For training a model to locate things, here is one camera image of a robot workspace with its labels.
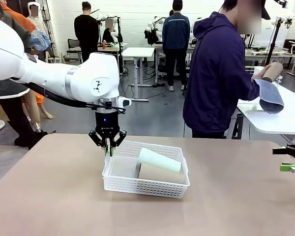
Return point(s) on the long grey work desk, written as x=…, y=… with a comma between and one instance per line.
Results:
x=260, y=56

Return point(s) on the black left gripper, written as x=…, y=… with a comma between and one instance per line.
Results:
x=107, y=125

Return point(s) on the seated person in black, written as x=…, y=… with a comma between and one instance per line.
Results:
x=108, y=37

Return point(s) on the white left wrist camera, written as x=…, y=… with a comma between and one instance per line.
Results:
x=126, y=102

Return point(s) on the wooden top work desk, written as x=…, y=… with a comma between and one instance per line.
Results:
x=110, y=48

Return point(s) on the person's right forearm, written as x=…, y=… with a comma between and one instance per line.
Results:
x=248, y=91

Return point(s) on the dark haired background person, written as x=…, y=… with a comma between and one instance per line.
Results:
x=171, y=12

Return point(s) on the blue patterned garment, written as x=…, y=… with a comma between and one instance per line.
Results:
x=40, y=40

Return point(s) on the person in black clothes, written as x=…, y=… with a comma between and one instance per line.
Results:
x=86, y=37

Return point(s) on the mannequin in white clothes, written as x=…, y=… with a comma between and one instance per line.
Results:
x=38, y=20

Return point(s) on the white perforated plastic basket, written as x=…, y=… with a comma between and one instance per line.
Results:
x=142, y=188

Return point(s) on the person's right hand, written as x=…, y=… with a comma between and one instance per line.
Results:
x=260, y=75

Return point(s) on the black tripod stand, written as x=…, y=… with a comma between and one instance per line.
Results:
x=275, y=37

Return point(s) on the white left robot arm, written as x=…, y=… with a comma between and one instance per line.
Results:
x=51, y=73

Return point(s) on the black backpack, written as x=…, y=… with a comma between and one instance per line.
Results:
x=151, y=37

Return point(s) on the person in blue jacket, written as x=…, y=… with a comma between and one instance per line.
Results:
x=175, y=32

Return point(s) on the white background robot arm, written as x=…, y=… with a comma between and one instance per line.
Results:
x=150, y=24

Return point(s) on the black mesh chair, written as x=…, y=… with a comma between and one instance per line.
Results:
x=73, y=44

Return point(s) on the white side table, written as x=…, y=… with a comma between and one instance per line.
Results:
x=285, y=123

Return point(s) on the black floor power strip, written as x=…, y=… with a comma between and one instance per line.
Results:
x=159, y=85

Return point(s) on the person in purple jacket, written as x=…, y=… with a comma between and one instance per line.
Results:
x=211, y=73

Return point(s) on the white container in rack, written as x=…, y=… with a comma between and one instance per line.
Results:
x=258, y=69

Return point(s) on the mannequin in orange garment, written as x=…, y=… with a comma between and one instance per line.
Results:
x=17, y=17

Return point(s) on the black cone lamp shade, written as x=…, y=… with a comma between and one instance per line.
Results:
x=265, y=12

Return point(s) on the black vertical pole stand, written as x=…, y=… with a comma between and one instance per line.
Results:
x=118, y=29

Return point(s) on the mannequin in green puffer jacket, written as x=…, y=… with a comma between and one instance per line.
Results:
x=14, y=118

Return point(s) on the light blue cleaning cloth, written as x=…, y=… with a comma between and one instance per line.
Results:
x=270, y=98

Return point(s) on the white standing desk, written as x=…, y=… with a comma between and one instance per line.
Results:
x=137, y=51

